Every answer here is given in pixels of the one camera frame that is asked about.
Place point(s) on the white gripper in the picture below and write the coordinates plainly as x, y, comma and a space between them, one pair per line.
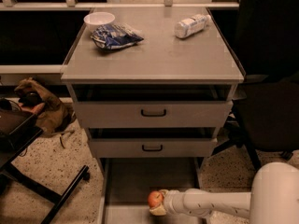
172, 202

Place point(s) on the red apple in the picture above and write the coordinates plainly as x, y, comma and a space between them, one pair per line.
155, 198

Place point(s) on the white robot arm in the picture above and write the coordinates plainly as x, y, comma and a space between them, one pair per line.
273, 199

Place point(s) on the bottom drawer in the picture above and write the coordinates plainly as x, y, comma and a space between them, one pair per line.
128, 182

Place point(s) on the drawer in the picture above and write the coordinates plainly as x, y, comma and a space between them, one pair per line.
149, 106
151, 142
128, 182

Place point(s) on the middle drawer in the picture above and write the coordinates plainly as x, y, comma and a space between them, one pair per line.
151, 142

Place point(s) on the top drawer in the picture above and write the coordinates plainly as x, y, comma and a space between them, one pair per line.
149, 106

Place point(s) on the grey drawer cabinet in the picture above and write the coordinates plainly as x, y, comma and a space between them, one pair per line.
160, 59

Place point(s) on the brown bag on floor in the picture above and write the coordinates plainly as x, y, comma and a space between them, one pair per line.
52, 115

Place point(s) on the black office chair left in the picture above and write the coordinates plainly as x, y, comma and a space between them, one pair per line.
35, 161

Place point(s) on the black office chair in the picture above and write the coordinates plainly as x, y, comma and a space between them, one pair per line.
35, 161
266, 43

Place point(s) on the black headphones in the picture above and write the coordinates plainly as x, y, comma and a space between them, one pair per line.
31, 98

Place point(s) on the blue chip bag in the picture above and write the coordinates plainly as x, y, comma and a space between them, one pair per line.
115, 36

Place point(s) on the clear plastic bottle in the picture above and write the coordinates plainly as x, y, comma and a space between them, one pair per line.
192, 25

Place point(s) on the white bowl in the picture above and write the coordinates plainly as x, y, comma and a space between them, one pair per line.
96, 19

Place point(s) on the black office chair right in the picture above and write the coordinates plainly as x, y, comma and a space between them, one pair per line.
266, 43

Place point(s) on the black middle drawer handle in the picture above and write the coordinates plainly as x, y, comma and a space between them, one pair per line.
152, 149

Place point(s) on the black drawer handle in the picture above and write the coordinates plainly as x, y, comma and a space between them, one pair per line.
152, 149
153, 114

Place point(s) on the black top drawer handle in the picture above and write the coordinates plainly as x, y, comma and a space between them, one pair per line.
153, 114

